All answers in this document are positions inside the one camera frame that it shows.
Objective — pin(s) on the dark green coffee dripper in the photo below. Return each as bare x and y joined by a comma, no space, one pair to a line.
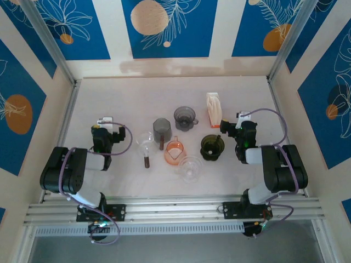
211,143

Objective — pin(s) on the grey plastic coffee dripper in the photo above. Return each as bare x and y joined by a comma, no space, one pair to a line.
184,115

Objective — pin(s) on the orange transparent server jug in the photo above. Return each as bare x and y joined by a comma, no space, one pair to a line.
171,157

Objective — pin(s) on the clear plastic coffee dripper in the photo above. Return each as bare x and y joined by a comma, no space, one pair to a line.
189,170

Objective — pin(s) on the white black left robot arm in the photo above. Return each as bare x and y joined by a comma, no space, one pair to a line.
68,170

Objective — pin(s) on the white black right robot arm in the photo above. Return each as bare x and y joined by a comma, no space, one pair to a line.
285,170

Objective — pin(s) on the black controller box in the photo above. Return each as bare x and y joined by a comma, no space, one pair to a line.
96,227
249,228

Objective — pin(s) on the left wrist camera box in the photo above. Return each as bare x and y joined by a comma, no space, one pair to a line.
105,122

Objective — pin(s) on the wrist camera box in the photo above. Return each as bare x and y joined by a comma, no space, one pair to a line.
244,116
105,122

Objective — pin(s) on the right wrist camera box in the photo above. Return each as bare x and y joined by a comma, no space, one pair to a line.
244,116

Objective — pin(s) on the aluminium side rail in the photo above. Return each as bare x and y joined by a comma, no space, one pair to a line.
275,96
68,109

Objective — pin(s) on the aluminium front rail beam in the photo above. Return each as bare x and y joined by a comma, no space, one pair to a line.
175,211

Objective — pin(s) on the aluminium frame post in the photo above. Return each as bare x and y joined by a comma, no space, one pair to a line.
50,41
289,41

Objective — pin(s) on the short aluminium frame leg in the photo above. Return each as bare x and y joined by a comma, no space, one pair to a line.
23,246
325,246

